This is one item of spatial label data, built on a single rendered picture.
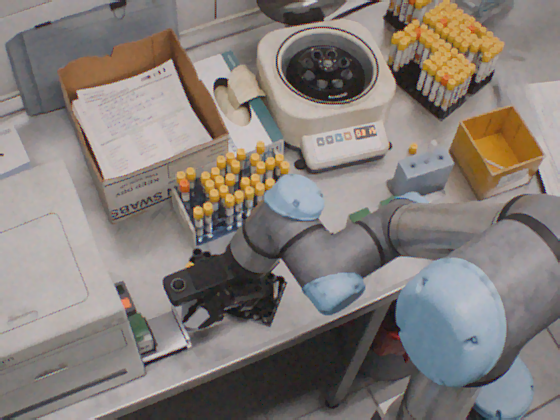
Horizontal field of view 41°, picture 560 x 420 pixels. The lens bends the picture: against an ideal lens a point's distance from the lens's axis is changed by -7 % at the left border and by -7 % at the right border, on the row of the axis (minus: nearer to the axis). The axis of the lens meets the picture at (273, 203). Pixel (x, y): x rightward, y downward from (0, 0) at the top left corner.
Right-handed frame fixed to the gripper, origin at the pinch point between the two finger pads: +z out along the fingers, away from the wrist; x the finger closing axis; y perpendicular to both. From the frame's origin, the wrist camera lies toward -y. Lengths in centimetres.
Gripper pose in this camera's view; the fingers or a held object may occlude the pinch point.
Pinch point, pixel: (183, 323)
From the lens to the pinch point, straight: 133.7
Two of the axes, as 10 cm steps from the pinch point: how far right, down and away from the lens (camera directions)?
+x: -4.4, -7.9, 4.3
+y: 7.5, -0.6, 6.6
